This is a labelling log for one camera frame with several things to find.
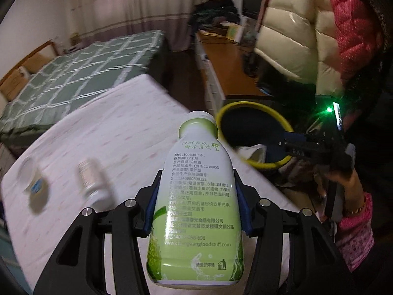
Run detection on red dotted jacket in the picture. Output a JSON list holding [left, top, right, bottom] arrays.
[[262, 0, 382, 87]]

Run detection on dark clothes pile on desk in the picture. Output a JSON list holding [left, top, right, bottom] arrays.
[[188, 0, 240, 34]]

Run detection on pink striped curtain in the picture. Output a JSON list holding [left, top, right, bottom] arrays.
[[62, 0, 245, 51]]

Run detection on wooden desk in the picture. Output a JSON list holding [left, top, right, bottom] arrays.
[[195, 32, 265, 115]]

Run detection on left brown pillow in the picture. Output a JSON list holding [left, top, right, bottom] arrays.
[[1, 67, 29, 102]]

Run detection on white floral tablecloth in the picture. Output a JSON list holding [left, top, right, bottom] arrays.
[[1, 73, 301, 293]]

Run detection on green drink carton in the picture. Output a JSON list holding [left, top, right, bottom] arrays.
[[147, 111, 244, 288]]

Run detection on cream puffer jacket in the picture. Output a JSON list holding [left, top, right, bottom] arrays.
[[255, 0, 344, 96]]

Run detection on crumpled white tissue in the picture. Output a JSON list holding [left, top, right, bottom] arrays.
[[235, 144, 267, 163]]

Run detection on person's right hand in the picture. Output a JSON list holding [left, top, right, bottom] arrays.
[[323, 169, 366, 216]]

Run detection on right brown pillow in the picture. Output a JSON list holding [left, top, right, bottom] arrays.
[[23, 52, 52, 74]]

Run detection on wooden headboard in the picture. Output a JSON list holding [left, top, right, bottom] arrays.
[[0, 39, 61, 87]]

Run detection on yellow rim trash bin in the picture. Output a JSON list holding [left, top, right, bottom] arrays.
[[215, 101, 293, 171]]

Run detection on brown pillow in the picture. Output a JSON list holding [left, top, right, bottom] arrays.
[[1, 67, 29, 102], [23, 52, 52, 74]]

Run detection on tissue box on far nightstand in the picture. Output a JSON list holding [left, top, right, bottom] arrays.
[[69, 33, 81, 46]]

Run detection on bed with green plaid duvet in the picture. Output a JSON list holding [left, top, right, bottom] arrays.
[[1, 30, 170, 157]]

